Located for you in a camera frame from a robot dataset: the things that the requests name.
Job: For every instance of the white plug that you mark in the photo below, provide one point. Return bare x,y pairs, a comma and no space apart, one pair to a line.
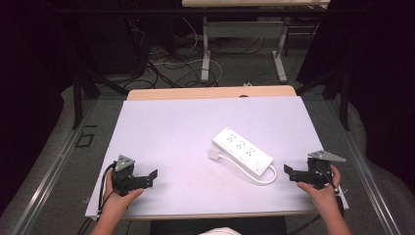
214,154

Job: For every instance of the dark table grommet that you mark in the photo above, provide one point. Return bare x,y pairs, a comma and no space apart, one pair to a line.
243,96

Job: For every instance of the person's dark lap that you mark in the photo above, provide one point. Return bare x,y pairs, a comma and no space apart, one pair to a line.
176,226

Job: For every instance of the person's right hand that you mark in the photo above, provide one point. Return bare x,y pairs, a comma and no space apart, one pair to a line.
323,196

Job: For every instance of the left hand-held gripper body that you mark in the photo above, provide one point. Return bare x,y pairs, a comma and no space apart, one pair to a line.
125,178

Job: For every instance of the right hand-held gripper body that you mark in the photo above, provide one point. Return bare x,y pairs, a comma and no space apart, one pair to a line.
317,173

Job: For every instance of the white-legged desk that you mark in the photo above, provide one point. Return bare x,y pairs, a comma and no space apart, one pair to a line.
244,30

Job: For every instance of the metal floor rail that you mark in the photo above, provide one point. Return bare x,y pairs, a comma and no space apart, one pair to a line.
368,176
49,176

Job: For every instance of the person's white shirt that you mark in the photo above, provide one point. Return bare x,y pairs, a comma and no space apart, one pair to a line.
221,231

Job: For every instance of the black metal stand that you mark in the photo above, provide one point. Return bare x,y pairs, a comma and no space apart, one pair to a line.
343,101
77,101

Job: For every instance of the white table cover board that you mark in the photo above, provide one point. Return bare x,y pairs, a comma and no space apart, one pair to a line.
176,130

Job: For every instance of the black floor socket frame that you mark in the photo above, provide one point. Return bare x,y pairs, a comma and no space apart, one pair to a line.
84,140

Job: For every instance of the person's left hand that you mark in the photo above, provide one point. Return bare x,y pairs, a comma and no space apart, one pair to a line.
119,200

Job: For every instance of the wooden table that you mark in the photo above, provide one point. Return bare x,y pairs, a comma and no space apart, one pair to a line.
195,93

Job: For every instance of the white power strip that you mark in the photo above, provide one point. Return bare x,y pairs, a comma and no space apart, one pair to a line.
243,150

